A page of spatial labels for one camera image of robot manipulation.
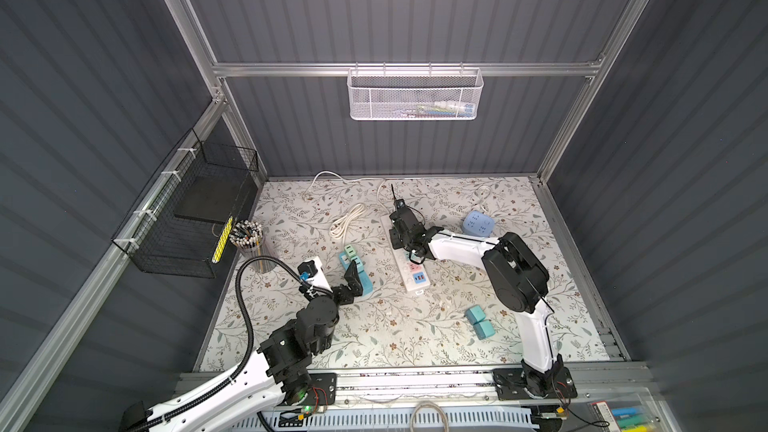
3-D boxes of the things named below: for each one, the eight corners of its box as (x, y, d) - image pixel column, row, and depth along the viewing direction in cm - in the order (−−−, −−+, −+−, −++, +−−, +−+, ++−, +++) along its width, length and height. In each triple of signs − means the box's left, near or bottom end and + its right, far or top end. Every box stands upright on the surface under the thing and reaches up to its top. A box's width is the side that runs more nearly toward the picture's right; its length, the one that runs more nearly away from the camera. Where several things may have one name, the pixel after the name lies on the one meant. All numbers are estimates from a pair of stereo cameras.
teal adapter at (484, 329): (478, 340, 83) (480, 338, 81) (472, 326, 85) (473, 323, 84) (494, 335, 84) (497, 332, 82) (487, 321, 86) (489, 318, 84)
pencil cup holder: (250, 273, 97) (225, 243, 82) (257, 252, 102) (235, 220, 87) (274, 273, 96) (254, 243, 82) (280, 252, 101) (262, 220, 87)
